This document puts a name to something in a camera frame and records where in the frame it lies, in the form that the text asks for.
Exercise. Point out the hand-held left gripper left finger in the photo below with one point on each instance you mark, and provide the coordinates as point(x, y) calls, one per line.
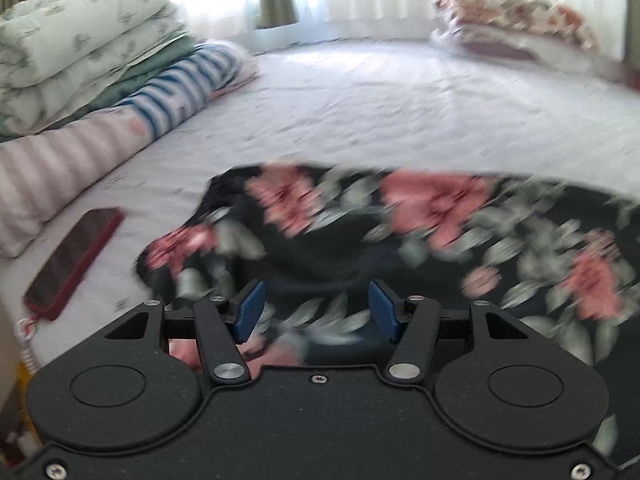
point(250, 310)

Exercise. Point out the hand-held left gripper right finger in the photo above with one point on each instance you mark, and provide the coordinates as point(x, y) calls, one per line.
point(383, 311)

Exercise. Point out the black floral pants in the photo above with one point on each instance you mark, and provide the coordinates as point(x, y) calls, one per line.
point(450, 240)

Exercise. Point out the phone in red case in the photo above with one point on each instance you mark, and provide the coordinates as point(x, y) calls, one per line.
point(75, 262)

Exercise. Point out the bed with white sheet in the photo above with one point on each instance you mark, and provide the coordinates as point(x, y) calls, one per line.
point(370, 110)

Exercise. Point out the blue white striped blanket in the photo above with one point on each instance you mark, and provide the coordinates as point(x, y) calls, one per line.
point(190, 85)

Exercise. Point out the pink striped blanket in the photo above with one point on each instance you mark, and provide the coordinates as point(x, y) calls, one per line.
point(55, 175)

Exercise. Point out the folded dark green blanket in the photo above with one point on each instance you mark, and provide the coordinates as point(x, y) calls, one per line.
point(155, 67)

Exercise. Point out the white pillow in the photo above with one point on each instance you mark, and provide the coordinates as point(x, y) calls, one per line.
point(505, 47)

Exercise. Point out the folded light green floral quilt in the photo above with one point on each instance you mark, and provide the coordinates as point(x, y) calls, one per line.
point(70, 45)

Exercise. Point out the floral pillow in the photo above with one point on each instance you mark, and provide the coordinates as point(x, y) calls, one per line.
point(520, 12)

